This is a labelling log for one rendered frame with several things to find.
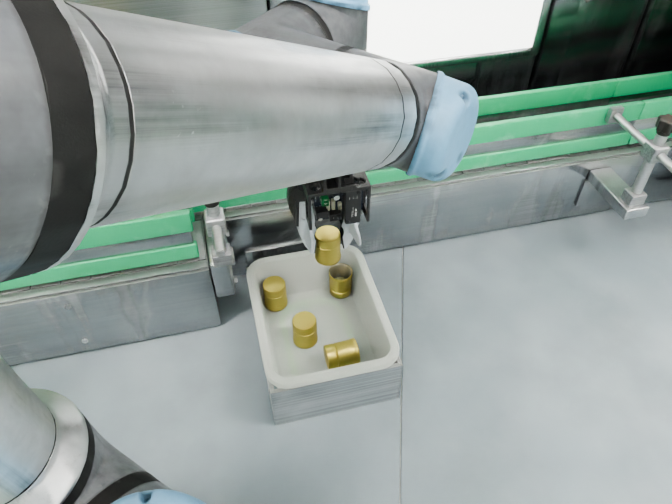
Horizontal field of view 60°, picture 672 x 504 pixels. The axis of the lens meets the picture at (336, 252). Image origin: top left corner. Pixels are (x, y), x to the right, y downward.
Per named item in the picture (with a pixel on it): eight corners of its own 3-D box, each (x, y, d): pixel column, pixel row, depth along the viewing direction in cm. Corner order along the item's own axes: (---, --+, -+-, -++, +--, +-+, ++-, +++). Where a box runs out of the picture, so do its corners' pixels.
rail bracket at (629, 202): (593, 193, 105) (638, 79, 89) (650, 258, 94) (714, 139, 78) (569, 198, 104) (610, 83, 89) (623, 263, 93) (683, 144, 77)
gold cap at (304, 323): (320, 346, 83) (319, 327, 80) (296, 351, 83) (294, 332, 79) (314, 327, 86) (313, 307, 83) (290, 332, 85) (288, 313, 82)
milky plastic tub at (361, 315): (356, 279, 95) (357, 240, 88) (400, 397, 79) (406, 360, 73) (249, 299, 92) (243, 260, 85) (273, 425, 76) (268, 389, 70)
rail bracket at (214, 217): (225, 208, 87) (212, 137, 78) (239, 290, 75) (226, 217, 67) (204, 211, 86) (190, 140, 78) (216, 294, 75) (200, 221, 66)
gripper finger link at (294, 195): (285, 227, 73) (292, 169, 67) (283, 219, 74) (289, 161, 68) (321, 226, 74) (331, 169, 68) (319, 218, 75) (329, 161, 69)
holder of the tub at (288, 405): (346, 258, 98) (347, 224, 93) (398, 398, 79) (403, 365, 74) (245, 277, 95) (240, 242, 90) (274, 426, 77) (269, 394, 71)
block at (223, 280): (233, 250, 91) (227, 216, 86) (241, 294, 84) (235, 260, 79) (209, 254, 90) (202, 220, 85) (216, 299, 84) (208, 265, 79)
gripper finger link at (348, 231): (350, 272, 75) (340, 221, 68) (340, 241, 79) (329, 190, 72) (374, 266, 75) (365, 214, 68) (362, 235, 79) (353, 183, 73)
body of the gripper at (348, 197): (306, 235, 66) (302, 146, 58) (294, 189, 72) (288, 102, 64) (371, 225, 68) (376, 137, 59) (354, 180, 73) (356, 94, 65)
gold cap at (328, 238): (343, 263, 79) (343, 240, 76) (317, 268, 78) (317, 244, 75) (337, 246, 81) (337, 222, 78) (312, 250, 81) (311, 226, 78)
